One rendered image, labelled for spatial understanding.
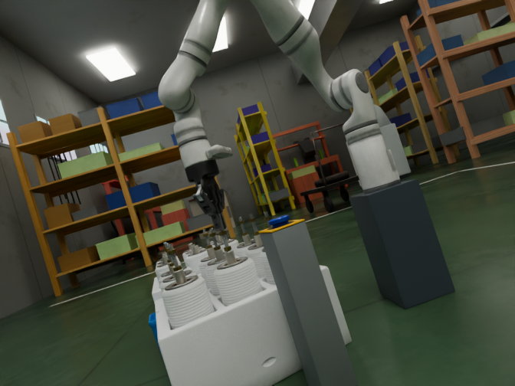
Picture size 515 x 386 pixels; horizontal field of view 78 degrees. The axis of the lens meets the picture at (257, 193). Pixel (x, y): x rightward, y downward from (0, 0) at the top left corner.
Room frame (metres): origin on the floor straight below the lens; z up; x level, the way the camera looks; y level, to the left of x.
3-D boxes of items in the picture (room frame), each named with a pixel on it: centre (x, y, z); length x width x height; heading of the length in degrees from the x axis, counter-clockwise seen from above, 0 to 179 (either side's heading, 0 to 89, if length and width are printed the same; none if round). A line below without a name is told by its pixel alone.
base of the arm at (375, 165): (0.88, -0.33, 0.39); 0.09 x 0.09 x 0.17; 4
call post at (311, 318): (0.60, -0.02, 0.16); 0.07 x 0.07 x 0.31; 20
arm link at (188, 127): (0.75, 0.11, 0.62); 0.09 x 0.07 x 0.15; 171
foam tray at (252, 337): (0.85, 0.15, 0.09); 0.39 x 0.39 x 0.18; 20
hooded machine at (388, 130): (5.28, -2.05, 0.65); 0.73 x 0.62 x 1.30; 92
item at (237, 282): (0.74, 0.11, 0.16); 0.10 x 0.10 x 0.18
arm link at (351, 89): (0.88, -0.33, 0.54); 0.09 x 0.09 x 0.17; 41
